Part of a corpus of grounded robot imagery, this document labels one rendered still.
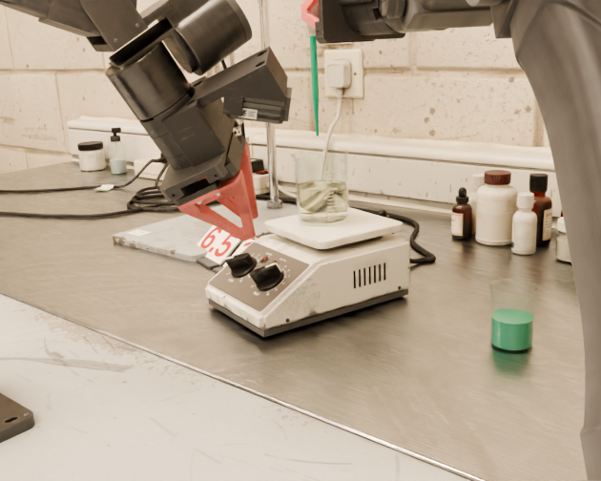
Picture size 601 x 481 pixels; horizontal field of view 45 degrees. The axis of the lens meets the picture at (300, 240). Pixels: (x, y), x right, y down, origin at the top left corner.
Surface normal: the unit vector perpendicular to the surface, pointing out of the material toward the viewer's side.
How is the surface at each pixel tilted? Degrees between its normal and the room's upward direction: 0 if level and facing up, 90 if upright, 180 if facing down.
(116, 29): 90
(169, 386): 0
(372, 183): 90
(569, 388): 0
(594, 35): 56
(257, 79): 110
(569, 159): 92
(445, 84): 90
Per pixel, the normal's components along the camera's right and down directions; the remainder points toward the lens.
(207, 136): -0.04, 0.58
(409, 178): -0.66, 0.23
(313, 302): 0.56, 0.20
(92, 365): -0.04, -0.96
